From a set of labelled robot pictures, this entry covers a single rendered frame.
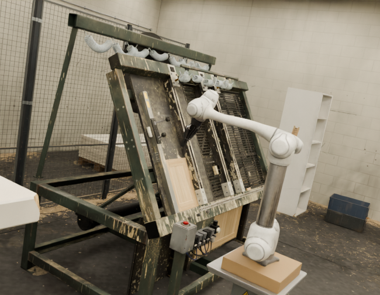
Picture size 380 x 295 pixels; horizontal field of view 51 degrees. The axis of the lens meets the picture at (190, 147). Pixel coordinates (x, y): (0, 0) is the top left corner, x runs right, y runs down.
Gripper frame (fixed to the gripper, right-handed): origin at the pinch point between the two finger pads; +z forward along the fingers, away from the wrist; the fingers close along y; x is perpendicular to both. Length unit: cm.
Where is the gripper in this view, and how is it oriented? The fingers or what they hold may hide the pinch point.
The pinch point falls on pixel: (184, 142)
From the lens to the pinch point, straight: 272.0
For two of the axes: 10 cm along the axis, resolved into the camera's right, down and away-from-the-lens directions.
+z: -4.6, 7.6, 4.5
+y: -6.9, 0.2, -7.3
